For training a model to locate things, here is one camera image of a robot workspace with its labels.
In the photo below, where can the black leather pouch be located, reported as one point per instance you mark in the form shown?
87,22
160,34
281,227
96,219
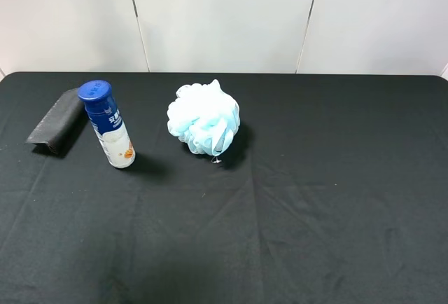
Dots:
58,130

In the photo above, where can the light blue bath loofah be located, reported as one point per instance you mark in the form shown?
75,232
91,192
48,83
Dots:
205,118

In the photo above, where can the black tablecloth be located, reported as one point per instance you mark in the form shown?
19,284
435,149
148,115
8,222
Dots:
334,190

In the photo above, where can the blue white milk bottle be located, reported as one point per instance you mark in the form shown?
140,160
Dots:
107,122

